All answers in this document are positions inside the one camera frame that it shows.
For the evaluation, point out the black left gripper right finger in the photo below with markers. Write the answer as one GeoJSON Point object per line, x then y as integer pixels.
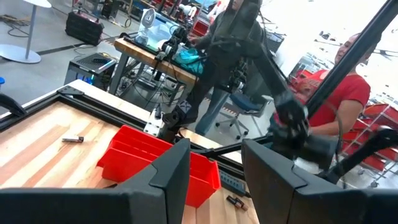
{"type": "Point", "coordinates": [311, 205]}

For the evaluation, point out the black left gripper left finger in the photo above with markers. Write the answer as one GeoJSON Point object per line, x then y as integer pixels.
{"type": "Point", "coordinates": [93, 207]}

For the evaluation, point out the black and copper battery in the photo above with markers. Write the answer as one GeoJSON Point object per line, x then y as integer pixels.
{"type": "Point", "coordinates": [73, 139]}
{"type": "Point", "coordinates": [237, 203]}

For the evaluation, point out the blue office chair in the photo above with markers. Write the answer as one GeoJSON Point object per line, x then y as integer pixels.
{"type": "Point", "coordinates": [245, 102]}

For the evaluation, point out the person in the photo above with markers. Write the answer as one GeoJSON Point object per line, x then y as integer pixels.
{"type": "Point", "coordinates": [224, 21]}
{"type": "Point", "coordinates": [351, 90]}

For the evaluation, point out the red plastic bin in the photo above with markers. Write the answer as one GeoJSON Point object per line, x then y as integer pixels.
{"type": "Point", "coordinates": [133, 149]}

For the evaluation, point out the grey power strip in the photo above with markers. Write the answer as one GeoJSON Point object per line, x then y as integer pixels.
{"type": "Point", "coordinates": [233, 183]}

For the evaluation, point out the red storage bin rack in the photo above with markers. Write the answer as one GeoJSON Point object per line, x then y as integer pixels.
{"type": "Point", "coordinates": [379, 113]}

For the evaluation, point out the teal cloth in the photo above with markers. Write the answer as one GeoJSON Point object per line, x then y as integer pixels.
{"type": "Point", "coordinates": [189, 62]}

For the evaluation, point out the black computer case with lights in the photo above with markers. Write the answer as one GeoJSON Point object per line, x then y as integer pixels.
{"type": "Point", "coordinates": [90, 67]}

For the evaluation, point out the black gadget with lens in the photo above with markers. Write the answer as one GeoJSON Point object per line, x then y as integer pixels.
{"type": "Point", "coordinates": [171, 45]}

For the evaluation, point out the blue plastic bin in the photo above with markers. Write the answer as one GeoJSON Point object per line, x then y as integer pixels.
{"type": "Point", "coordinates": [1, 81]}

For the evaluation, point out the wooden workbench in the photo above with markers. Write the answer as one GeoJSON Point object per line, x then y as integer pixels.
{"type": "Point", "coordinates": [140, 54]}

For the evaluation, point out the clear plastic box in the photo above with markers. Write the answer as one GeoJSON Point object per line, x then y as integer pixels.
{"type": "Point", "coordinates": [146, 37]}

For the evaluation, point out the black equipment case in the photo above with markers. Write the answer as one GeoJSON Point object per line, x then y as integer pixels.
{"type": "Point", "coordinates": [84, 29]}

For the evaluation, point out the white desk fan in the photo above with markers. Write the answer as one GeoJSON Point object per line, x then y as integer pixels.
{"type": "Point", "coordinates": [149, 17]}

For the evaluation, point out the white round pedestal table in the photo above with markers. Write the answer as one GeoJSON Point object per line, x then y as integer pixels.
{"type": "Point", "coordinates": [18, 53]}

